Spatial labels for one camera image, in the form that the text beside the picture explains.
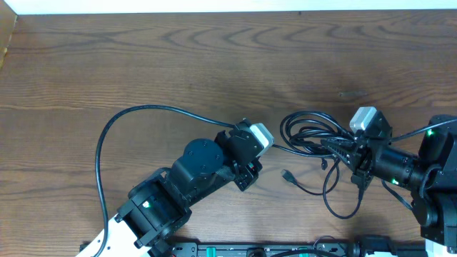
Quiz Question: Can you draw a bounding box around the black usb cable bundle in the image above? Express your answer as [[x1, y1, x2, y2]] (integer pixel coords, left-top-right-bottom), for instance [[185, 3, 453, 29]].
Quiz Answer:
[[273, 111, 367, 220]]

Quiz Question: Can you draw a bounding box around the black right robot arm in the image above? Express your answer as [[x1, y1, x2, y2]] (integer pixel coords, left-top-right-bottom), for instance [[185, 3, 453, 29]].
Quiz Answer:
[[321, 107, 456, 255]]

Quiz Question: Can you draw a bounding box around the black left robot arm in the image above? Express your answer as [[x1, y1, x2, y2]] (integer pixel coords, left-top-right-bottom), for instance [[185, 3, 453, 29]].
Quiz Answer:
[[80, 120, 274, 256]]

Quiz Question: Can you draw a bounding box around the wooden panel at left edge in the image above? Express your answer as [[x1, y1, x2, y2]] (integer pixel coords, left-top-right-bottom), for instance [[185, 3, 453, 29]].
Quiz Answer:
[[0, 0, 17, 68]]

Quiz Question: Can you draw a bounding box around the black right camera cable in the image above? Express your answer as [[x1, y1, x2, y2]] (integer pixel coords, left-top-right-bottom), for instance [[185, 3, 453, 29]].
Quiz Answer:
[[391, 118, 457, 143]]

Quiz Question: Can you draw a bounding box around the black camera cable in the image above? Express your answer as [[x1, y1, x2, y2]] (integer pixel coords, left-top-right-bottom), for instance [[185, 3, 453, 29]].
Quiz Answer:
[[91, 104, 238, 257], [391, 118, 457, 143]]

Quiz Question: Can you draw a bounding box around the black left camera cable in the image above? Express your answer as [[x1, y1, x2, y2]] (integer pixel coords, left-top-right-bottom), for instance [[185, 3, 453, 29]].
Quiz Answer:
[[91, 104, 238, 257]]

